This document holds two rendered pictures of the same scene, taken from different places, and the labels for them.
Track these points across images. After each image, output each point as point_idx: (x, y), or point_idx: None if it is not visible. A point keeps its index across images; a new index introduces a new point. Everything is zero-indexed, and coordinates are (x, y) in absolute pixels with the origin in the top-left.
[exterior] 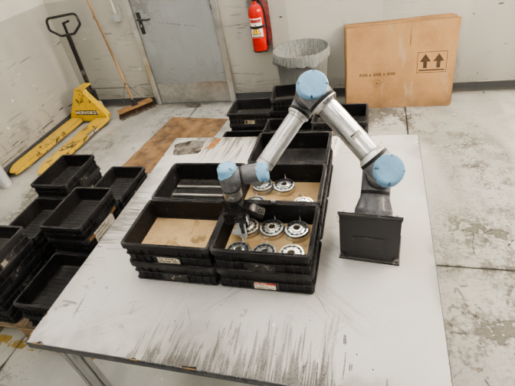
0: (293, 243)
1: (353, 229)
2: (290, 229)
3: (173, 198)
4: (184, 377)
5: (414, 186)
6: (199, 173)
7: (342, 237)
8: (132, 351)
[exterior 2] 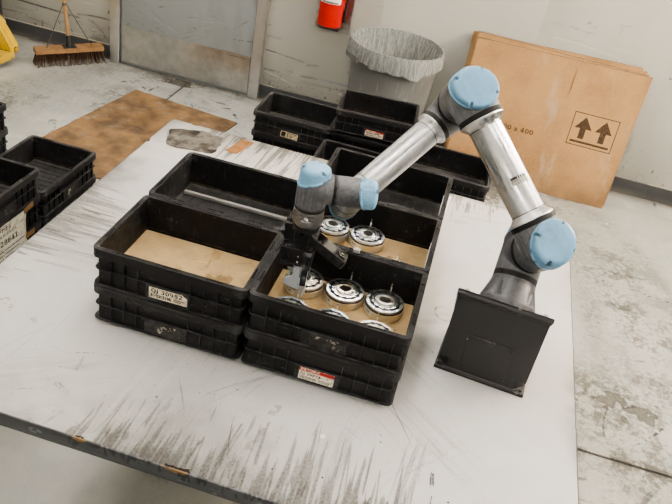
0: None
1: (473, 322)
2: (374, 299)
3: (188, 204)
4: None
5: (555, 295)
6: (228, 180)
7: (451, 333)
8: (77, 426)
